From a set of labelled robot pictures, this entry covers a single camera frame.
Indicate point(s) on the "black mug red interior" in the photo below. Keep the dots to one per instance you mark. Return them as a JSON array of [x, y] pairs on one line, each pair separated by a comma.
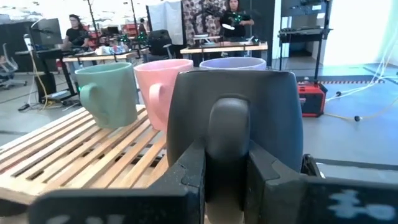
[[270, 118]]

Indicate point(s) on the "person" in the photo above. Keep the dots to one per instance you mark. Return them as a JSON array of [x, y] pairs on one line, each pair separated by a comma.
[[142, 28], [76, 34], [239, 29]]

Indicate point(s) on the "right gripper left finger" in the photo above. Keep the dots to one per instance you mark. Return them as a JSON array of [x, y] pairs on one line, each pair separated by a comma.
[[140, 205]]

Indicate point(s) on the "black desk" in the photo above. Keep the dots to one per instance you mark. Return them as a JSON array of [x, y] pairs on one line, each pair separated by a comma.
[[46, 53]]

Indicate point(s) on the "wooden slatted rack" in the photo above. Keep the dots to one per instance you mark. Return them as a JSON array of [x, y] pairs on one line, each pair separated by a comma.
[[62, 155]]

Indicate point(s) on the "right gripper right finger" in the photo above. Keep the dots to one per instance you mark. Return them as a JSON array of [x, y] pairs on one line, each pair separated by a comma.
[[311, 202]]

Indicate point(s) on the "red case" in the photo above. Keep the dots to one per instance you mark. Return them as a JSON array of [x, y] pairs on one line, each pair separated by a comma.
[[311, 99]]

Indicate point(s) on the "green mug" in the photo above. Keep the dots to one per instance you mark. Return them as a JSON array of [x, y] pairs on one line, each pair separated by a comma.
[[115, 93]]

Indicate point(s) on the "lavender mug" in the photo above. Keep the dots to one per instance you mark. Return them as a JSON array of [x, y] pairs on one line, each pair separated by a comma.
[[233, 63]]

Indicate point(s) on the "black shelf cart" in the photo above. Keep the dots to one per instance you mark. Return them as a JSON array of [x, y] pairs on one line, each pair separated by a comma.
[[303, 34]]

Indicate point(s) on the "patterned panel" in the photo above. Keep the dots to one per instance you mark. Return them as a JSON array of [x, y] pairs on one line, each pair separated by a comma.
[[192, 18]]

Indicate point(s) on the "white curtain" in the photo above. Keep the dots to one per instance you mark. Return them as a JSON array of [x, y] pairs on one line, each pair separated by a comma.
[[168, 18]]

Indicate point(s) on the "wooden table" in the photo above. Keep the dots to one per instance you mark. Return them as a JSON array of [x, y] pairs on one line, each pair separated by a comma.
[[217, 48], [93, 57]]

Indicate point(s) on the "black aluminium frame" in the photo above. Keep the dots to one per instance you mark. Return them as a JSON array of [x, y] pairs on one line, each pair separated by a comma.
[[357, 165]]

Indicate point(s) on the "grey office chair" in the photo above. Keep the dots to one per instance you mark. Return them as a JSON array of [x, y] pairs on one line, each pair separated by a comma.
[[7, 67]]

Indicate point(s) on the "black monitor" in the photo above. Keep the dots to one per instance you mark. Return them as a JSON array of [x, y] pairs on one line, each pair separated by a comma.
[[48, 32]]

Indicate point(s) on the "pink mug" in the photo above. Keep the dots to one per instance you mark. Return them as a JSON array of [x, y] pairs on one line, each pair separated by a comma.
[[161, 90]]

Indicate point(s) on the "black chair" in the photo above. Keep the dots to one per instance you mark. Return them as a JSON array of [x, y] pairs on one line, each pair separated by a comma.
[[158, 42]]

